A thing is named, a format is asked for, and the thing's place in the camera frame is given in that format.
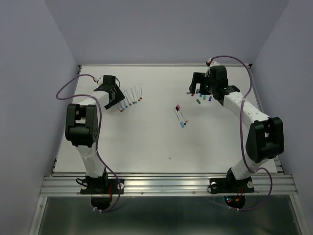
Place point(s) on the teal green marker pen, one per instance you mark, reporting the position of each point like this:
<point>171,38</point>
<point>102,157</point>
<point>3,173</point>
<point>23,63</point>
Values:
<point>134,95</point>

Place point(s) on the black marker pen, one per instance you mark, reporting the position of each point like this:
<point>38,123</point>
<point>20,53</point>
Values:
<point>180,115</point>

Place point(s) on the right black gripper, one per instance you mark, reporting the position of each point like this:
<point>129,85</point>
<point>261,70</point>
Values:
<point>197,77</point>

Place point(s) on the dark blue marker pen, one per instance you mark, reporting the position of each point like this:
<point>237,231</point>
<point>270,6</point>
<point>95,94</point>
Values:
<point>128,98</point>

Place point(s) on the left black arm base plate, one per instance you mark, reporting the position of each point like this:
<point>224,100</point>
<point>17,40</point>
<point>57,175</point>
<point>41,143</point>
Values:
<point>96,186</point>

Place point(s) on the light blue marker pen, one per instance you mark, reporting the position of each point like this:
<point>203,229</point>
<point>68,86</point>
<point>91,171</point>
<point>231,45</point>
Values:
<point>125,103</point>

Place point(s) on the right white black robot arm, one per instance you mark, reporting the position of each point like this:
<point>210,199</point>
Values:
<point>265,139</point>

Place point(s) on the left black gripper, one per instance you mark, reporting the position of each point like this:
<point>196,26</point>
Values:
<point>119,97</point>

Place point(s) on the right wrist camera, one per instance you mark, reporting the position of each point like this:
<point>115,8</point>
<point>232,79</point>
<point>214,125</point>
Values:
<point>211,63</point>

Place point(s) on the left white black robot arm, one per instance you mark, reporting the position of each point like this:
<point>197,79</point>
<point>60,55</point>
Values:
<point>83,124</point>

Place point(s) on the dark red marker pen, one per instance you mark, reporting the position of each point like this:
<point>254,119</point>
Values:
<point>121,107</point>

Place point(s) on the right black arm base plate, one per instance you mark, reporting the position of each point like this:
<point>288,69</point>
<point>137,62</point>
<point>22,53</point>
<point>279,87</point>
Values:
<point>223,185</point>

